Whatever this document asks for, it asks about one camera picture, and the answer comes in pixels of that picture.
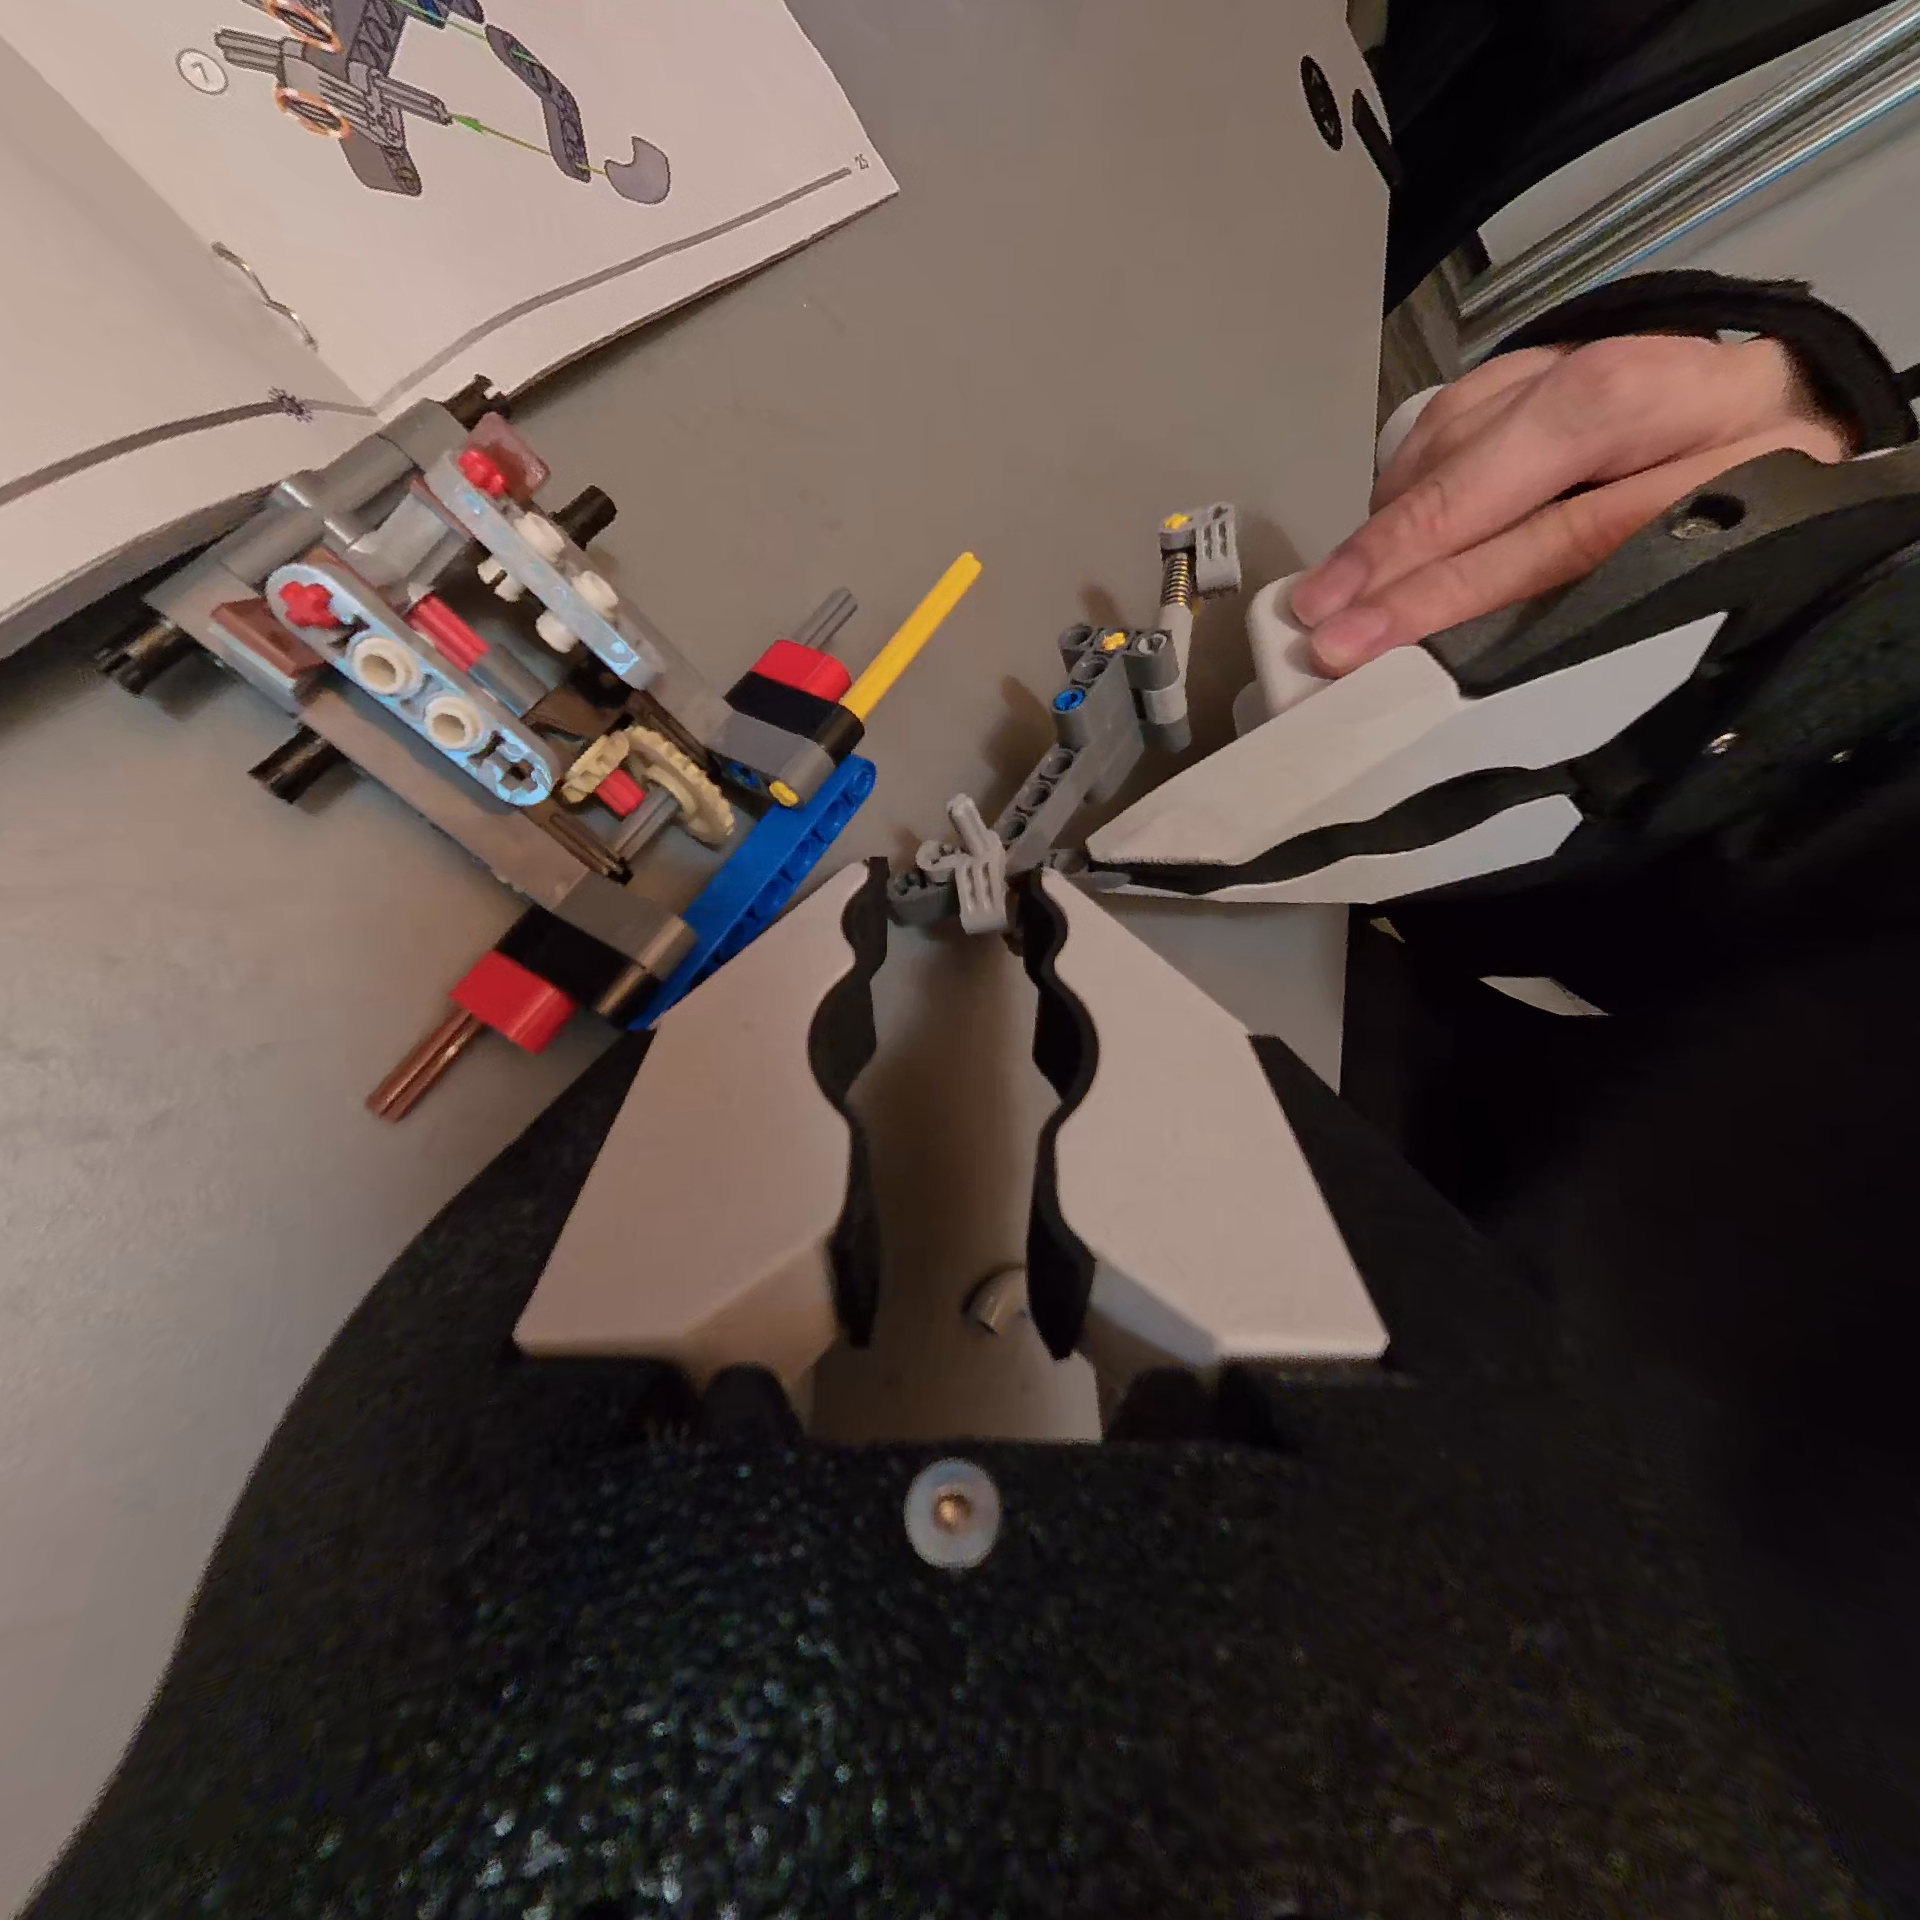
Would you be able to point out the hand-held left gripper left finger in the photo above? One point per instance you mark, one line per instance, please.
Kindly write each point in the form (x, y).
(706, 1141)

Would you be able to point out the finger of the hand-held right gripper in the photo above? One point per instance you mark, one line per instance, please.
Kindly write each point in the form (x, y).
(1426, 868)
(1350, 767)

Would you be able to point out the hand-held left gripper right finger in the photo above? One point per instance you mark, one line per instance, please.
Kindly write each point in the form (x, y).
(1202, 1156)

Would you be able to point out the grey lego suspension arm assembly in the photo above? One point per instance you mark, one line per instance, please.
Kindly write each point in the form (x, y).
(1104, 721)

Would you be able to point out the lego chassis assembly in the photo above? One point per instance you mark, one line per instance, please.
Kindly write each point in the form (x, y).
(450, 721)

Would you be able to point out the lego instruction booklet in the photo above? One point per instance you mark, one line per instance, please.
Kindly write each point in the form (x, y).
(150, 300)

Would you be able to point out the person's right hand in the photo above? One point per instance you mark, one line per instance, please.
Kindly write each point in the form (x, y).
(1529, 450)

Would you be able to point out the aluminium rail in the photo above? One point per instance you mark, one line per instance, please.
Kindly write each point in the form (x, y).
(1725, 151)

